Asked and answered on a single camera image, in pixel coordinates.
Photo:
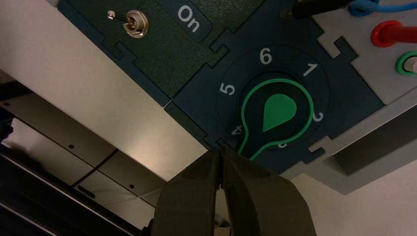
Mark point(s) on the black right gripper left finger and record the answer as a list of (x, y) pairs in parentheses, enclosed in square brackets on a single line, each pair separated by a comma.
[(189, 202)]

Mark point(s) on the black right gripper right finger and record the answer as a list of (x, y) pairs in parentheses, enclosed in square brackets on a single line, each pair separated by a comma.
[(264, 205)]

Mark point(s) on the dark knob with green pointer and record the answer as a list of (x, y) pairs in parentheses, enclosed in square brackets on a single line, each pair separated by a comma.
[(277, 114)]

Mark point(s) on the teal and grey control box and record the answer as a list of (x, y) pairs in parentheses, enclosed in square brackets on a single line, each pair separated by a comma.
[(182, 58)]

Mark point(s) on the black frame rail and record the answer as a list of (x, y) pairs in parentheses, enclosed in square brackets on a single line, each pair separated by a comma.
[(39, 202)]

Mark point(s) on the grey metal frame panel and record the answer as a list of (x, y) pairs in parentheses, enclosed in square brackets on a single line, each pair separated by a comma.
[(49, 130)]

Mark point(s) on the metal toggle switch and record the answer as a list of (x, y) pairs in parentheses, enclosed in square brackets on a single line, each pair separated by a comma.
[(135, 24)]

